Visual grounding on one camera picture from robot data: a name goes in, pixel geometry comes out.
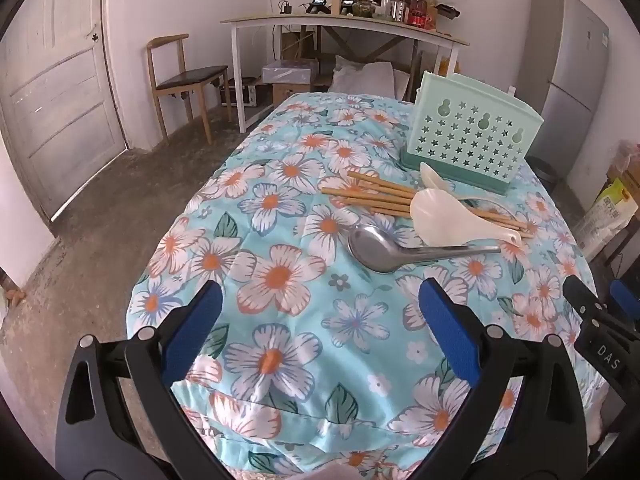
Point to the green perforated utensil holder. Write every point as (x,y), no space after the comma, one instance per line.
(465,135)

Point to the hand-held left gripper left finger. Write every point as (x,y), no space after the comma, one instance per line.
(195,330)

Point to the yellow bag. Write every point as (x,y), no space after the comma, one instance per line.
(445,65)

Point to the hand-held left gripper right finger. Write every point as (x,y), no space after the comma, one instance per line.
(450,330)

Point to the long white table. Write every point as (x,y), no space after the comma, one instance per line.
(350,22)

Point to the white pillow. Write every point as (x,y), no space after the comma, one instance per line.
(360,77)

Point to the large white rice spoon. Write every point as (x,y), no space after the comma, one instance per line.
(440,212)

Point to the white door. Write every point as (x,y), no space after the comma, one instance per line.
(60,100)

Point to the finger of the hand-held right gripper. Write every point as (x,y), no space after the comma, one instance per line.
(625,302)
(580,300)

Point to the clear plastic box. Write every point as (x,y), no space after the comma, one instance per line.
(290,71)

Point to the wooden chair with dark seat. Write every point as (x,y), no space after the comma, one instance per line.
(192,77)

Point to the metal spoon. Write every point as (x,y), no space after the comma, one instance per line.
(372,250)

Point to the flat cardboard box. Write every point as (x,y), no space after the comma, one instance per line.
(297,45)

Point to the pile of wooden chopsticks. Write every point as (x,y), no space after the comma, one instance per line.
(375,195)

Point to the metal canister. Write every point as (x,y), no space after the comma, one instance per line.
(396,10)

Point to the black gadget with screen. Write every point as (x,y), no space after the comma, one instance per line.
(317,5)

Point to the printed sack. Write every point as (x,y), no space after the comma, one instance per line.
(605,215)

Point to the floral blue blanket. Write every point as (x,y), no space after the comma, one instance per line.
(300,310)

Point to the red bottles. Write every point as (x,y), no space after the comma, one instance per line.
(419,12)

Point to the small white soup spoon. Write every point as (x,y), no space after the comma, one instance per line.
(432,175)

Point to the black tray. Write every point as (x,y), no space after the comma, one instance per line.
(446,11)

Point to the white microwave oven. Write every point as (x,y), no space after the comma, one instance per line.
(247,94)

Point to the black charger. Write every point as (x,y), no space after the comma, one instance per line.
(286,7)

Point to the grey refrigerator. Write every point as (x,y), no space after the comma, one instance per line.
(565,70)

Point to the glass jar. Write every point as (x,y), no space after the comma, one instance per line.
(363,9)

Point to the brown cardboard box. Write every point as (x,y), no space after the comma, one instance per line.
(625,177)

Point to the grey pedal bin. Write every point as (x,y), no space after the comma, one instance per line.
(544,174)

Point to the wooden triangular box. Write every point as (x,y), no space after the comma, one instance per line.
(347,4)

